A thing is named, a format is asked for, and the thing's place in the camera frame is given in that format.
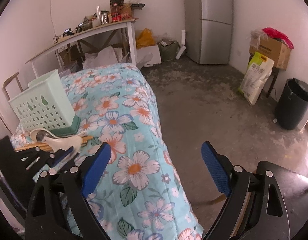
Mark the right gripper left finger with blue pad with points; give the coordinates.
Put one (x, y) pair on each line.
(45, 218)

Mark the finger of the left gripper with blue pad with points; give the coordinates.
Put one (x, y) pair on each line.
(58, 156)
(69, 164)

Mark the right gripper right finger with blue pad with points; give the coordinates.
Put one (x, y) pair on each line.
(254, 207)

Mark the white ceramic soup spoon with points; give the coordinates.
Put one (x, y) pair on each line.
(57, 143)

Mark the metal spoon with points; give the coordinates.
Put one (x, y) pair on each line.
(41, 136)

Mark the mint green utensil holder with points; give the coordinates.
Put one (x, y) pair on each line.
(46, 105)

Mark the floral blue tablecloth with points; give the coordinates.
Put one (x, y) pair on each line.
(140, 195)

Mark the white green rice bag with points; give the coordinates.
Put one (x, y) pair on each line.
(258, 71)

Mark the black trash bin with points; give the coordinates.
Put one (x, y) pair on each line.
(292, 104)

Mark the white cardboard box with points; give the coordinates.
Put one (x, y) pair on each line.
(148, 56)

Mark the yellow plastic bag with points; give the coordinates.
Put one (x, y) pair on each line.
(145, 39)

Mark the green sack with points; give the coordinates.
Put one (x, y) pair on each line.
(168, 50)

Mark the brown cardboard box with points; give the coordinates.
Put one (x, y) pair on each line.
(273, 49)

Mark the white wooden side table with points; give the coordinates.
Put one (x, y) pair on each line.
(128, 24)

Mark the steel cup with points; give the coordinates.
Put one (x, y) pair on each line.
(104, 17)

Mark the red plastic bag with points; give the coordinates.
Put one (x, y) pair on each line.
(277, 35)

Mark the red snack box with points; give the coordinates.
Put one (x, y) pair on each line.
(116, 6)

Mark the silver refrigerator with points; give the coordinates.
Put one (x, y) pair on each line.
(208, 30)

